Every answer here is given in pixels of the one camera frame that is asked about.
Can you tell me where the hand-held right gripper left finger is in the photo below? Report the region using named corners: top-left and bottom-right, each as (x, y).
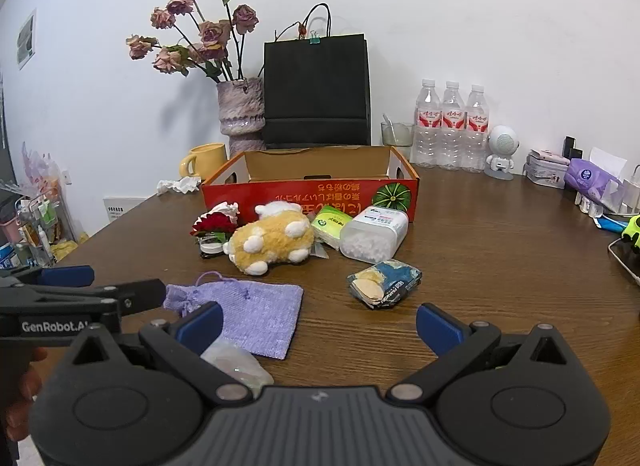
top-left (70, 302), bottom-right (256, 408)

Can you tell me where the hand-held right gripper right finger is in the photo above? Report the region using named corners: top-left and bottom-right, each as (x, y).
top-left (387, 302), bottom-right (571, 404)

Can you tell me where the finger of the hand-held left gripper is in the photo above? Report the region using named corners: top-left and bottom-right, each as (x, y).
top-left (75, 279), bottom-right (167, 317)
top-left (0, 266), bottom-right (95, 289)

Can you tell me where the clear plastic bag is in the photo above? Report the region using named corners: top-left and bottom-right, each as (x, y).
top-left (200, 338), bottom-right (275, 397)

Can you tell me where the purple knitted pouch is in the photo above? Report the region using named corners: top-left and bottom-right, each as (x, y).
top-left (164, 272), bottom-right (305, 361)

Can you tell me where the blue snack packet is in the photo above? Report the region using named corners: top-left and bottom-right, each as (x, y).
top-left (347, 259), bottom-right (423, 310)

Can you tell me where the red rose decoration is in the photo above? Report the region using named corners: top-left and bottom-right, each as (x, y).
top-left (190, 201), bottom-right (242, 261)

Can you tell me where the yellow white plush toy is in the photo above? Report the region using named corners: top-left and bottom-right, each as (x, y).
top-left (222, 201), bottom-right (316, 277)

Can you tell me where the green tissue packet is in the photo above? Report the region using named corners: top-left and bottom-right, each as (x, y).
top-left (310, 206), bottom-right (355, 251)

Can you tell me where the orange cardboard box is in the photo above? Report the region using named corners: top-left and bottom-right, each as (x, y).
top-left (201, 146), bottom-right (421, 223)

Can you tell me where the person's left hand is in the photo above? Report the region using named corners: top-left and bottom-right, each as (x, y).
top-left (0, 346), bottom-right (48, 444)

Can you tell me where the yellow cloth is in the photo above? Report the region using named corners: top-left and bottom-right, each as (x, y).
top-left (52, 238), bottom-right (81, 261)

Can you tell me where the cluttered storage rack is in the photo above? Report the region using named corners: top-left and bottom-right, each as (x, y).
top-left (0, 141), bottom-right (91, 271)

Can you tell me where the white labelled panel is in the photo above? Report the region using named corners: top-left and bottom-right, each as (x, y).
top-left (102, 195), bottom-right (133, 223)

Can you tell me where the crumpled white tissue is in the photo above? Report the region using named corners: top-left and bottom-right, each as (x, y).
top-left (156, 176), bottom-right (202, 195)

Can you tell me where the yellow mug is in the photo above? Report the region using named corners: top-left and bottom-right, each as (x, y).
top-left (180, 143), bottom-right (230, 181)

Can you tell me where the printed tin box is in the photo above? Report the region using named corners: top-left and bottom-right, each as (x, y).
top-left (524, 158), bottom-right (568, 191)

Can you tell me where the white plastic vials strip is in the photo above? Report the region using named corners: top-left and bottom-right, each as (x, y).
top-left (575, 193), bottom-right (606, 219)

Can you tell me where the glass cup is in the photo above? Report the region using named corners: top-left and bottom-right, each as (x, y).
top-left (381, 122), bottom-right (416, 148)

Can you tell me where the white robot figure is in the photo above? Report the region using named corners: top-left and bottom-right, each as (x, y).
top-left (484, 125), bottom-right (522, 181)

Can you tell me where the blue flat packet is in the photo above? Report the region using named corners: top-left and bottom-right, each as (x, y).
top-left (597, 216), bottom-right (631, 234)

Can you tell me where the pink white small case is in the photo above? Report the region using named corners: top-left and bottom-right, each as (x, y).
top-left (529, 148), bottom-right (571, 165)

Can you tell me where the clear water bottle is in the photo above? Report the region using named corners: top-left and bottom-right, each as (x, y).
top-left (439, 80), bottom-right (468, 171)
top-left (411, 78), bottom-right (443, 168)
top-left (462, 84), bottom-right (490, 173)

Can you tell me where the purple ceramic vase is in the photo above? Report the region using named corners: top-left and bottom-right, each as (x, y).
top-left (216, 76), bottom-right (267, 159)

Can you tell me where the purple wipes pack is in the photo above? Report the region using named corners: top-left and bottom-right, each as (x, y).
top-left (564, 158), bottom-right (623, 201)

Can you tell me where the yellow green toy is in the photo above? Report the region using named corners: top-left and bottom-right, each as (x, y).
top-left (620, 213), bottom-right (640, 249)

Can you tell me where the white charger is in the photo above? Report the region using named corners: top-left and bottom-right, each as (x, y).
top-left (620, 164), bottom-right (640, 214)

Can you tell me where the black paper bag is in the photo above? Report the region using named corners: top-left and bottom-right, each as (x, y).
top-left (262, 3), bottom-right (373, 151)

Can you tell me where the dried pink rose bouquet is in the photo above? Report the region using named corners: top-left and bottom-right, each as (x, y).
top-left (125, 0), bottom-right (261, 84)

